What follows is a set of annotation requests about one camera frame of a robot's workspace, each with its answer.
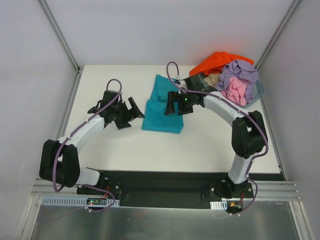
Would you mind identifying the teal t shirt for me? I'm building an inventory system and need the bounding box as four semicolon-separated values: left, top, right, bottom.
141;74;184;134

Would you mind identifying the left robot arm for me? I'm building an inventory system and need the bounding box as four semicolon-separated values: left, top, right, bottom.
39;90;144;195

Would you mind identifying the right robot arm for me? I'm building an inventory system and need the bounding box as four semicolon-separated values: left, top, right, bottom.
164;76;268;199

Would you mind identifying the beige t shirt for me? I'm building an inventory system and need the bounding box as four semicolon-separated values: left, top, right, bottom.
204;73;221;87

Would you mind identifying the orange t shirt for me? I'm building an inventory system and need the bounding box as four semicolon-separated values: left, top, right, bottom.
189;51;254;76

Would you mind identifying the pink t shirt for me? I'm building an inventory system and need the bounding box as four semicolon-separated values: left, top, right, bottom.
220;76;250;106

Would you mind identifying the lilac t shirt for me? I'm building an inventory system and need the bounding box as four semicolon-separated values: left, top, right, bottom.
215;59;259;103

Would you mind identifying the grey-blue plastic basket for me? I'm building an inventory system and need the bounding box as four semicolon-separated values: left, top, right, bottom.
198;73;264;108

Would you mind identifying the left aluminium frame post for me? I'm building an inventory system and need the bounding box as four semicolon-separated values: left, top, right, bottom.
37;0;81;73

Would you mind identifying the aluminium frame post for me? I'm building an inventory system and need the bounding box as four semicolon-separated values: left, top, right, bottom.
37;0;81;73
255;0;303;70

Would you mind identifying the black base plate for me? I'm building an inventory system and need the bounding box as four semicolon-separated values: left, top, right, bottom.
76;168;286;208

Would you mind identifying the left white cable duct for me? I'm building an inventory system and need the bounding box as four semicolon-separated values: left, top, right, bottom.
42;196;120;209

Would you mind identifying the white cable duct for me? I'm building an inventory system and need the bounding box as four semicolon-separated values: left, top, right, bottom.
210;200;228;210
42;196;120;209

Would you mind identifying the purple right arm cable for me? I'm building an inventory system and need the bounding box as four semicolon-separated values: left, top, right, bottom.
166;61;270;213

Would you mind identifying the right white cable duct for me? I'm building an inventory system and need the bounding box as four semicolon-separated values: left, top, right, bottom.
210;200;228;210

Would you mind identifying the right aluminium frame post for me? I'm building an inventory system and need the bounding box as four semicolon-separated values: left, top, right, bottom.
255;0;303;70

